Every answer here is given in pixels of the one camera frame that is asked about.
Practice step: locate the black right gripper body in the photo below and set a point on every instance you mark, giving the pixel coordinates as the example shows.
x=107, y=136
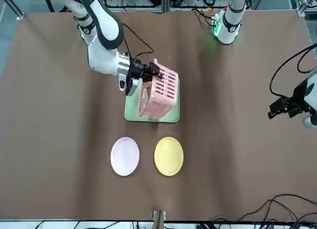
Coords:
x=137, y=70

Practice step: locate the yellow round plate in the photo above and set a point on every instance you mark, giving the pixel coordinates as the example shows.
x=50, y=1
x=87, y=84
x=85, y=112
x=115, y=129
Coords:
x=169, y=156

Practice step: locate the aluminium frame beam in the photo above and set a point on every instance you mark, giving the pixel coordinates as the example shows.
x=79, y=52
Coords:
x=138, y=9

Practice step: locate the small pink slotted basket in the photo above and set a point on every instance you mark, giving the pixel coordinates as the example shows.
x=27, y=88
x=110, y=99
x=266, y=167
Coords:
x=163, y=100

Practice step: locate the white round plate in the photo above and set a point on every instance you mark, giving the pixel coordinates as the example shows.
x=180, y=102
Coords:
x=125, y=156

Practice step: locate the green rectangular tray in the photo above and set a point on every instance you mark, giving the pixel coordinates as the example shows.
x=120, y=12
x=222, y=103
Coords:
x=131, y=110

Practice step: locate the clear-wrapped bread pack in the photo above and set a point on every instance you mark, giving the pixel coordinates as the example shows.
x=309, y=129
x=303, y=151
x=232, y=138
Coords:
x=146, y=90

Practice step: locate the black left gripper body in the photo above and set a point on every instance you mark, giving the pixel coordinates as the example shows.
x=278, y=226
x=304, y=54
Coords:
x=301, y=95

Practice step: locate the aluminium frame post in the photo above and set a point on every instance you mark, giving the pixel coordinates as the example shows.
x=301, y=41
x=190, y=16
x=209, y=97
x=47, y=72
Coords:
x=159, y=217

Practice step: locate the aluminium frame rail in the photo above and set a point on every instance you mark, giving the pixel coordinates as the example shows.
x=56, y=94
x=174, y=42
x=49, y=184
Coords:
x=12, y=5
x=303, y=4

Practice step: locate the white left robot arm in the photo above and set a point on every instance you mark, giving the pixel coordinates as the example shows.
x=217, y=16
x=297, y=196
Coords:
x=229, y=28

